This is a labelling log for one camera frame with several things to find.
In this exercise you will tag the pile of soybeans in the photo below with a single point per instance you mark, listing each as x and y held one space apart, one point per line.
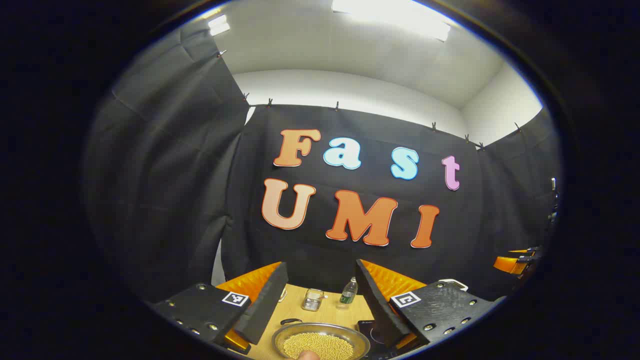
317 346

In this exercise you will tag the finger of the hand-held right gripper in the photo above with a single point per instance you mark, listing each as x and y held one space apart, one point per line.
510 265
525 250

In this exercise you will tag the small ceiling light panel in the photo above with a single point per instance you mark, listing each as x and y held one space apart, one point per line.
219 25

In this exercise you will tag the black induction cooktop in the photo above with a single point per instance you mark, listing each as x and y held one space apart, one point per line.
369 327

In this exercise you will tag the clear plastic water bottle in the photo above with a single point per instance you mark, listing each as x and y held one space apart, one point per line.
349 295

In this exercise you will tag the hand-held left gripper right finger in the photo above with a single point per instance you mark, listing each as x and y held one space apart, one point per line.
380 310

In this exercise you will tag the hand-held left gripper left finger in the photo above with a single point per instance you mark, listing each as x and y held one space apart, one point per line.
265 305

